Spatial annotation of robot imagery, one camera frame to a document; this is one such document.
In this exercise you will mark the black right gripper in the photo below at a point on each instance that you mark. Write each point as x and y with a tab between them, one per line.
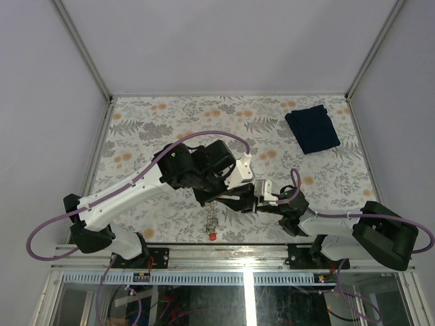
248	200

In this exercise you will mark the dark blue folded cloth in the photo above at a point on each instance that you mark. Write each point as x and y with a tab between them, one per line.
313	129

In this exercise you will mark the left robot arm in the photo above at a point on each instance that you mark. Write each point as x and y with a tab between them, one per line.
209	171

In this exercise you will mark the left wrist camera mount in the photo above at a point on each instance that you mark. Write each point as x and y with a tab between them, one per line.
242	172

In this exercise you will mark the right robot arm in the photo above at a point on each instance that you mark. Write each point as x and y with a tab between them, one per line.
374	232

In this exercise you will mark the white slotted cable duct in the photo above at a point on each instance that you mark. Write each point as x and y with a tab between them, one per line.
196	278

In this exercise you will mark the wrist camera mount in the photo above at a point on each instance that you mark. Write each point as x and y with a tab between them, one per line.
242	172
263	192

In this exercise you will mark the metal base rail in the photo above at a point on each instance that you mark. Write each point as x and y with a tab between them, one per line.
191	257

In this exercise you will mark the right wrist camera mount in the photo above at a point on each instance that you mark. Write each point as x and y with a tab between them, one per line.
263	192

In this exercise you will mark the large metal keyring disc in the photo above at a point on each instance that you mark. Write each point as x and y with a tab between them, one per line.
212	222

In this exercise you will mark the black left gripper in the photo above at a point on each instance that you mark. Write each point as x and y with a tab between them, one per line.
204	197

